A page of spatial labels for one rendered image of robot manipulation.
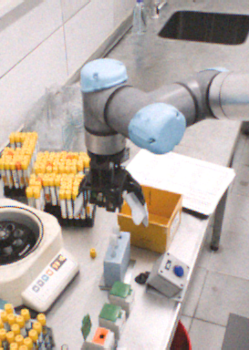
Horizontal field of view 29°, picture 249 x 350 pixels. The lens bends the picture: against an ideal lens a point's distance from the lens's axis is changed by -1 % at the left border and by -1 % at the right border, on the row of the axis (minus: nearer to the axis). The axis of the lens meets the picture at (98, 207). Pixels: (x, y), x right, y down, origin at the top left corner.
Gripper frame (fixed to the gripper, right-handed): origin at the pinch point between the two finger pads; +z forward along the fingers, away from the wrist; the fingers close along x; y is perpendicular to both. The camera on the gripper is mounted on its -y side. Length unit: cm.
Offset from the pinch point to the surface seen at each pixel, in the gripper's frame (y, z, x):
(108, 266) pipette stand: 1.9, 12.8, -0.7
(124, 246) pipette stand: -3.4, 11.1, 1.9
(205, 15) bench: -186, 23, 7
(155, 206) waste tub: -25.6, 17.3, 5.8
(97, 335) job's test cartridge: 19.7, 13.4, 1.2
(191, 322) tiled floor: -56, 109, 20
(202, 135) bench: -69, 21, 15
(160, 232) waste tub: -12.1, 13.6, 9.1
